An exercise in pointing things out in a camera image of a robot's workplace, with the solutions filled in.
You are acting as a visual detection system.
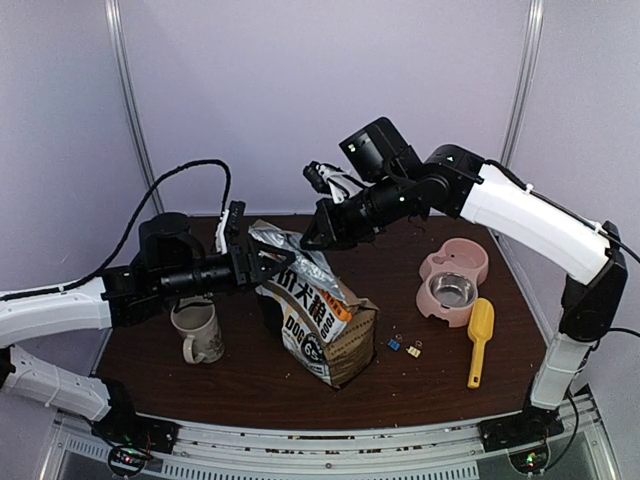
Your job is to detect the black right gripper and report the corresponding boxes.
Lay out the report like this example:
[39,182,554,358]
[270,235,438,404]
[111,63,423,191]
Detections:
[298,172,413,251]

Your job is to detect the dog food bag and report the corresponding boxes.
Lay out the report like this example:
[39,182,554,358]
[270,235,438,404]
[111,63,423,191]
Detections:
[249,220,379,390]

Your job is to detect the blue binder clip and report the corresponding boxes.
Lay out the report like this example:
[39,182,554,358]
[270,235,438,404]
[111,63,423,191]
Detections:
[387,335,403,351]

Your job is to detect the yellow binder clip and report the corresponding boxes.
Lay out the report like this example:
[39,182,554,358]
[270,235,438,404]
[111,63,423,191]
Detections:
[406,340,423,358]

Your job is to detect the yellow plastic scoop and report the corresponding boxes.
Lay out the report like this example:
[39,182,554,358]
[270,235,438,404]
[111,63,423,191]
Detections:
[467,298,495,389]

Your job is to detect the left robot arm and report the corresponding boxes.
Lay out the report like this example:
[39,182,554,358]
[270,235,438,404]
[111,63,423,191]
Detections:
[1,212,295,444]

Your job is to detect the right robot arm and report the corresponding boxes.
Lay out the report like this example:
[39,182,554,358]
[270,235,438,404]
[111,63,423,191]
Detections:
[301,117,628,442]

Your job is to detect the pink double pet bowl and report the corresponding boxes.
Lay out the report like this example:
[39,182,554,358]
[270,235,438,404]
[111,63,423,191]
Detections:
[415,238,489,328]

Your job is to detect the cream ceramic mug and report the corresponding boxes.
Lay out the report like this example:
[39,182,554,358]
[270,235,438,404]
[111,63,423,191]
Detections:
[170,296,225,365]

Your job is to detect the steel bowl insert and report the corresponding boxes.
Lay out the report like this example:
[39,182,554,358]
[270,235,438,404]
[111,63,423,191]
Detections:
[429,272,477,308]

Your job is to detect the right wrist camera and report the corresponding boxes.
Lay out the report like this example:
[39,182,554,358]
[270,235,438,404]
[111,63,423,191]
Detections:
[302,161,366,204]

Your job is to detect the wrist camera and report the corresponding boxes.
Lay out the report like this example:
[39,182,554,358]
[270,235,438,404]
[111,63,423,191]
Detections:
[214,200,246,254]
[302,161,366,204]

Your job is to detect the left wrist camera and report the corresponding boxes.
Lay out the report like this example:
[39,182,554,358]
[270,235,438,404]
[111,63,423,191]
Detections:
[214,200,246,254]

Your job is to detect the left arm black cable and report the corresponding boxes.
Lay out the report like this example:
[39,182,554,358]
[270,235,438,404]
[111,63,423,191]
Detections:
[0,159,232,301]

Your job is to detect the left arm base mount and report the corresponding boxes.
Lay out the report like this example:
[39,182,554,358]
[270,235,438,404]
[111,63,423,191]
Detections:
[85,415,179,479]

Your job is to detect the aluminium front rail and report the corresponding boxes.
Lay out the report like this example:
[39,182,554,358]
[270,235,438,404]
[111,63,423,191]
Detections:
[49,389,609,480]

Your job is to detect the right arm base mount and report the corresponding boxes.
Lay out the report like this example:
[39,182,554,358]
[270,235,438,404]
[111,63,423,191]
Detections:
[478,411,565,476]

